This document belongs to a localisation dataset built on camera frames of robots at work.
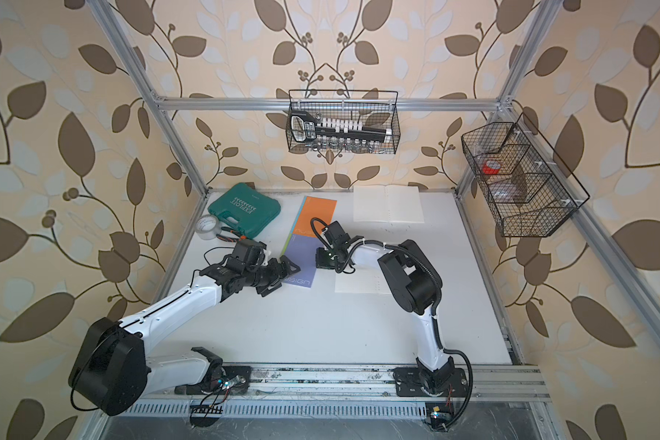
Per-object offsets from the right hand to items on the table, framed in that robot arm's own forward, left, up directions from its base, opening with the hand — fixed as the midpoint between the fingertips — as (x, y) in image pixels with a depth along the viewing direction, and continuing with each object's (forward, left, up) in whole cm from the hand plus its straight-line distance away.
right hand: (318, 263), depth 99 cm
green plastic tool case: (+23, +29, +6) cm, 37 cm away
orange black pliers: (+11, +34, +2) cm, 35 cm away
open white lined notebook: (+29, -29, -1) cm, 41 cm away
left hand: (-10, +7, +12) cm, 17 cm away
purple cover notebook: (+6, +6, 0) cm, 9 cm away
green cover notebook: (-6, -18, 0) cm, 19 cm away
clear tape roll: (+17, +44, +2) cm, 47 cm away
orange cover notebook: (+27, +3, 0) cm, 28 cm away
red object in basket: (+11, -54, +33) cm, 65 cm away
